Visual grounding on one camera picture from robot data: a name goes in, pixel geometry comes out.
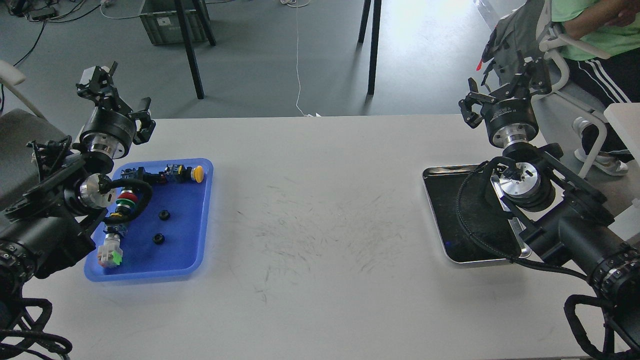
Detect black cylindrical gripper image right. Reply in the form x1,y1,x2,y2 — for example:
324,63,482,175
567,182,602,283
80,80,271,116
458,57,553,149

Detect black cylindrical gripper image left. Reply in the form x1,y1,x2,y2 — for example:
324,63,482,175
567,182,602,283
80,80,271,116
76,61,156,160

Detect small black gear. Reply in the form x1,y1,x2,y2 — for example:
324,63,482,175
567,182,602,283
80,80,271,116
157,209,171,221
151,233,165,245

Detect silver metal tray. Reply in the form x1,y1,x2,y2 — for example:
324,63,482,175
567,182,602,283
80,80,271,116
422,164,533,267

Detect blue plastic tray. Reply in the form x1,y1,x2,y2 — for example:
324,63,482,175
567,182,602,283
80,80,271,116
84,158,214,282

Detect grey backpack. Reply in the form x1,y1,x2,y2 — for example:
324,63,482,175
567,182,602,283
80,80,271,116
480,0,546,86

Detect white office chair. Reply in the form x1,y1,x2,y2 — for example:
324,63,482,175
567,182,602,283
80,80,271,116
532,22,613,181

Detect red and green push buttons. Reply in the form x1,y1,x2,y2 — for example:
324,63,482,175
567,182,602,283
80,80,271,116
115,187,138,216

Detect grey plastic crate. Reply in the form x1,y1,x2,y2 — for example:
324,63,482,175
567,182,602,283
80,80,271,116
139,0,208,46

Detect black table leg left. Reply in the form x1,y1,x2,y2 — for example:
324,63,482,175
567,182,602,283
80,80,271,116
174,0,217,100

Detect black table leg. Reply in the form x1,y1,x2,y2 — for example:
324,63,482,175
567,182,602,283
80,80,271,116
174,0,217,100
358,0,382,97

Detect seated person green shirt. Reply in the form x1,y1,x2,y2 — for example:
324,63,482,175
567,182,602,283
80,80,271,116
551,0,640,177

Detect black table leg right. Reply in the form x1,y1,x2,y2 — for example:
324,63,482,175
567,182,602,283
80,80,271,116
358,0,382,97

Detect black connector switch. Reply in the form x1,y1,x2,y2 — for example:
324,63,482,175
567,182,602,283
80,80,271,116
119,166,162,185

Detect yellow push button switch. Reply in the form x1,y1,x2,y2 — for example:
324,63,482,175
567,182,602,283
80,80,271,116
158,164,205,183

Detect blue black small switch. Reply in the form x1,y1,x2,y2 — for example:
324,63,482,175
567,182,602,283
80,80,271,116
103,223,129,239

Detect white green square switch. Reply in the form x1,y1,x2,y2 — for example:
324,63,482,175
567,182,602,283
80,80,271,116
97,234,123,269

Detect white floor cable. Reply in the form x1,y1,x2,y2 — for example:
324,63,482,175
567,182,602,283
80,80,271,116
280,0,322,118

